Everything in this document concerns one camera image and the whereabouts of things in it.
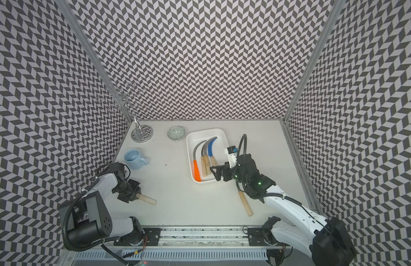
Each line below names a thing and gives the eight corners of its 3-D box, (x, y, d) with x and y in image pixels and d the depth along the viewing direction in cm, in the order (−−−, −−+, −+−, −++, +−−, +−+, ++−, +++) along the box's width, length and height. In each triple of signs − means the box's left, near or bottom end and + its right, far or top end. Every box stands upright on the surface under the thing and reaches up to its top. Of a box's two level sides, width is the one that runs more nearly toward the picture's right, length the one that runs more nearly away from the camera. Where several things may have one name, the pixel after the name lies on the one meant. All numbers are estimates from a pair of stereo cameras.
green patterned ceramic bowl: (167, 141, 109) (166, 137, 105) (170, 129, 115) (169, 126, 112) (183, 141, 109) (183, 137, 106) (185, 130, 115) (184, 126, 112)
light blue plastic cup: (132, 173, 95) (126, 165, 88) (127, 160, 100) (121, 152, 93) (148, 164, 98) (143, 156, 91) (142, 152, 103) (137, 144, 97)
